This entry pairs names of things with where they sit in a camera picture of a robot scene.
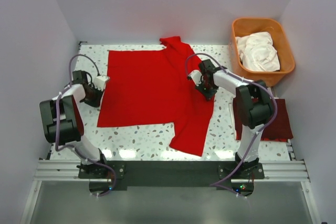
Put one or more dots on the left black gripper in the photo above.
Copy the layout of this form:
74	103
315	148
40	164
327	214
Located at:
97	102

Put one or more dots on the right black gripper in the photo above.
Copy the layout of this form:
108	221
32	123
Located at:
209	95

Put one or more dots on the bright red t shirt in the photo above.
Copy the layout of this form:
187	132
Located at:
151	87

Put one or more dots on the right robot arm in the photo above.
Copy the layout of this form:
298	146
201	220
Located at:
255	106

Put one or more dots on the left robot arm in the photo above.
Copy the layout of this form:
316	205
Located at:
62	122

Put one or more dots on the white folded t shirt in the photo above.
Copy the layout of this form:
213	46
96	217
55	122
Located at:
230	105

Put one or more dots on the white crumpled t shirt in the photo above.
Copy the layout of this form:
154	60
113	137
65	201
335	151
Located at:
257	52

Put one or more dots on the orange plastic basket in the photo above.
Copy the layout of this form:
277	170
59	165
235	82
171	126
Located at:
245	26

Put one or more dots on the dark red folded t shirt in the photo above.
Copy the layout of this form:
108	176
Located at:
278	131

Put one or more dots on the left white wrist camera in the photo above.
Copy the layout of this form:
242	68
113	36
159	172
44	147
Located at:
100	82

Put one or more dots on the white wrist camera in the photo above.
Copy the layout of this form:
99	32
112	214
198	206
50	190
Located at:
100	82
195	76

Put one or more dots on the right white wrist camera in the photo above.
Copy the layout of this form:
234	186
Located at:
195	76

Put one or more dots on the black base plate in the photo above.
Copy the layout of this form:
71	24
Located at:
154	174

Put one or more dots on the aluminium rail frame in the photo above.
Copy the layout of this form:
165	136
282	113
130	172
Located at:
279	161

